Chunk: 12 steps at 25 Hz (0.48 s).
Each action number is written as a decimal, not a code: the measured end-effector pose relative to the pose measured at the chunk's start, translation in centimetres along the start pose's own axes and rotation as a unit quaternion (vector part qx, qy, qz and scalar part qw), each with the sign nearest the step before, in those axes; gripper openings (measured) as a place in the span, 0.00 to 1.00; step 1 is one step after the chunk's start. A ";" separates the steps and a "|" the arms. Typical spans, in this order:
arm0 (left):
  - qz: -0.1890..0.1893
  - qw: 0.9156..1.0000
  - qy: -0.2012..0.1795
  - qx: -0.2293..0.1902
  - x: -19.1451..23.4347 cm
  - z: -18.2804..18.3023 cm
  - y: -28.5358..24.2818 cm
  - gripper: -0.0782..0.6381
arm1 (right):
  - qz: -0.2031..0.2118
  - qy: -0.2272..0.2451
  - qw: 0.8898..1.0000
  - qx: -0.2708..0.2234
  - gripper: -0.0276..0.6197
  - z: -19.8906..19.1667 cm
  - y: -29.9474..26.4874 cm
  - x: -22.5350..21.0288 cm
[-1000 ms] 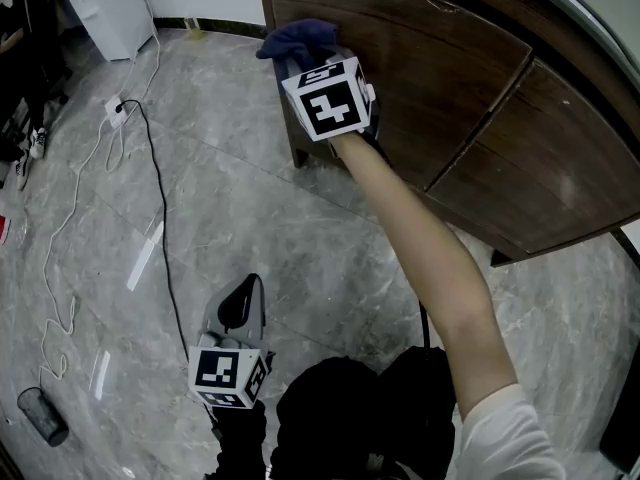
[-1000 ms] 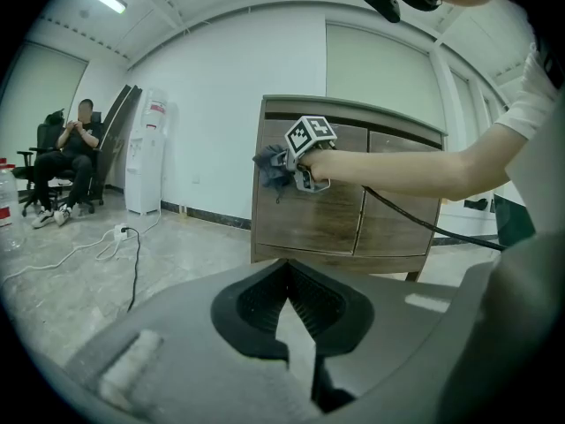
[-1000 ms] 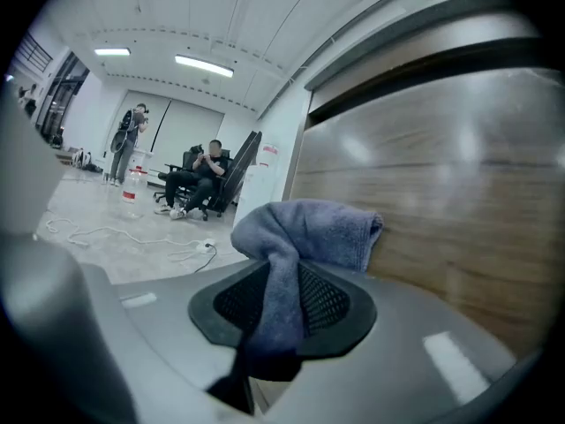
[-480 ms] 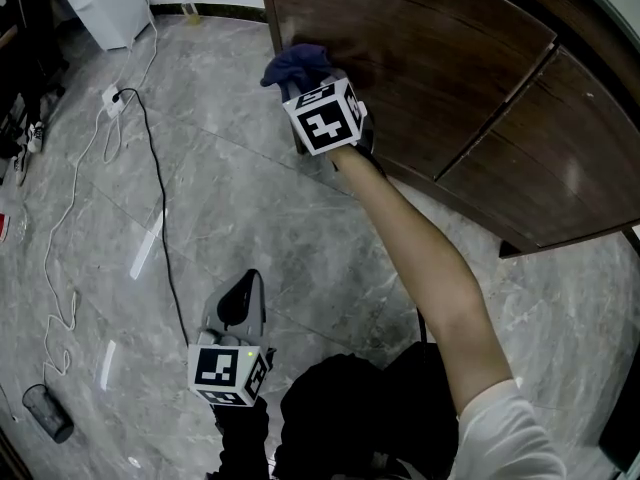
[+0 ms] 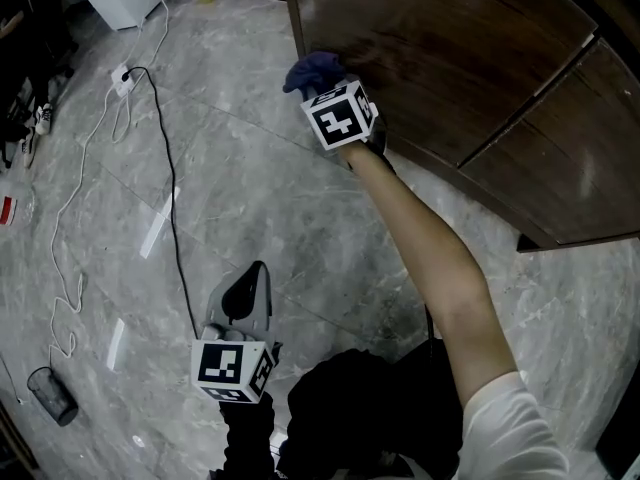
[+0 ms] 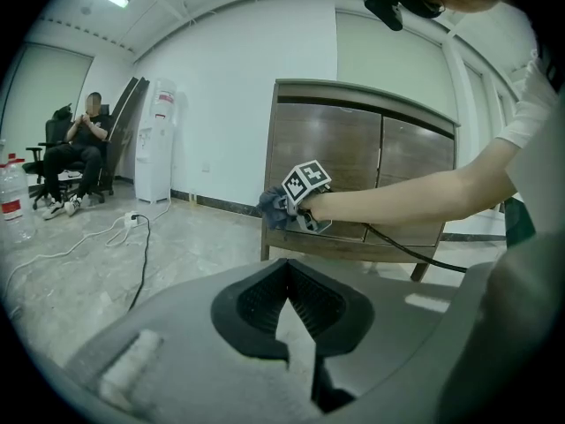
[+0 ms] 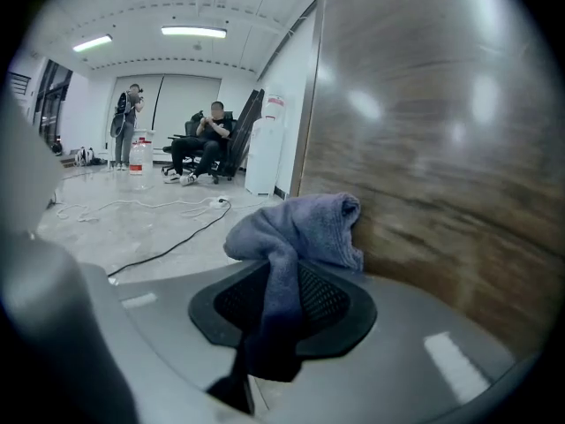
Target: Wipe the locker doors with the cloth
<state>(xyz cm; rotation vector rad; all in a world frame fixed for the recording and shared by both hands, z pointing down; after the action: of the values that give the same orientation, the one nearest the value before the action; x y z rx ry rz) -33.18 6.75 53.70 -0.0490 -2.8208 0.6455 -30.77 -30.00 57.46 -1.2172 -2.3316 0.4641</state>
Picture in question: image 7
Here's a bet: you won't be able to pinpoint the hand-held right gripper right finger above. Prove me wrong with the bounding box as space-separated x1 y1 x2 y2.
259 260 518 424

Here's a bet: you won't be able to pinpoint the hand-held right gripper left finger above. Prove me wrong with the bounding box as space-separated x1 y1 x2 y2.
78 260 271 415

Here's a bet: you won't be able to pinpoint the blue wiping cloth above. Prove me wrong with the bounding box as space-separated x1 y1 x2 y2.
222 192 365 384

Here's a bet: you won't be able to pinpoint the dark brown wooden cabinet door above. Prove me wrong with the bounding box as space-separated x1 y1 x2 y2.
299 0 562 362

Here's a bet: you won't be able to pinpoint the clear water jug red label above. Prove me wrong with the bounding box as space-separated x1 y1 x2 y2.
128 136 154 192

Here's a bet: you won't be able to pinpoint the black office chair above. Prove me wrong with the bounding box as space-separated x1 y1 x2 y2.
160 110 240 186

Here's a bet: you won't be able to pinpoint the white water dispenser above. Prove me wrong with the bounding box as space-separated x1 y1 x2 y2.
243 92 289 199

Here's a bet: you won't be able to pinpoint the leaning dark boards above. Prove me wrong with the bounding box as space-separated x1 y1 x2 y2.
220 87 267 179

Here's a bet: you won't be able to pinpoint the long ceiling light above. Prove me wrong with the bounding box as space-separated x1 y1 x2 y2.
72 34 114 54
160 25 228 41

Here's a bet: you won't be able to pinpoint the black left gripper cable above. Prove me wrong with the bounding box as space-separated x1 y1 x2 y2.
106 198 233 278

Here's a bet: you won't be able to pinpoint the white power cable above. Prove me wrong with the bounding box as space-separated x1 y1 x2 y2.
54 193 275 223

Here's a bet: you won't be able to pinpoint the brown wooden cabinet frame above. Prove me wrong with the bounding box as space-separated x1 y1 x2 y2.
289 0 562 362

